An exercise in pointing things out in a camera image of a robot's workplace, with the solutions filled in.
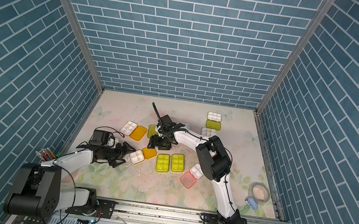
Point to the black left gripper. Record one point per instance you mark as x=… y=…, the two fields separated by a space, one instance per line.
x=121 y=153

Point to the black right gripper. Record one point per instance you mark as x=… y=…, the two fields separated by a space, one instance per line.
x=154 y=142

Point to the green pillbox sideways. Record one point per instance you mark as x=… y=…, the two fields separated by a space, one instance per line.
x=151 y=131

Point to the small orange pillbox front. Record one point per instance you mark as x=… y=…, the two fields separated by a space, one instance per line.
x=140 y=155

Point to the green pillbox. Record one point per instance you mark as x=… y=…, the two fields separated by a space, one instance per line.
x=214 y=121
x=162 y=163
x=177 y=163

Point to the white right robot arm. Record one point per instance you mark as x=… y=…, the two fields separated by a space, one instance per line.
x=214 y=161

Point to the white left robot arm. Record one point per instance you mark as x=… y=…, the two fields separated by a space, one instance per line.
x=41 y=189

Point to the clear pillbox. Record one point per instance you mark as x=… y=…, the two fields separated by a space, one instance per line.
x=208 y=132

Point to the pink pillbox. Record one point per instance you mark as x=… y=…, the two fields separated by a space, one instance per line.
x=190 y=178

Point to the pink pencil cup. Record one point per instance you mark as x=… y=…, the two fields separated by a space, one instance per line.
x=45 y=155

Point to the black calculator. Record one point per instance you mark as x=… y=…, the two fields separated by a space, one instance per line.
x=26 y=220

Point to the tape roll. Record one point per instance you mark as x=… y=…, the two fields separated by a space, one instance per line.
x=259 y=192

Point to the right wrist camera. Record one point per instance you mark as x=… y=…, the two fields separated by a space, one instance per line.
x=164 y=120

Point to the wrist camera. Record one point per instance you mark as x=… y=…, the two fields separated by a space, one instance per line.
x=102 y=138
x=164 y=120

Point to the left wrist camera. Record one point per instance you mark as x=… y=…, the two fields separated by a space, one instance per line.
x=102 y=138

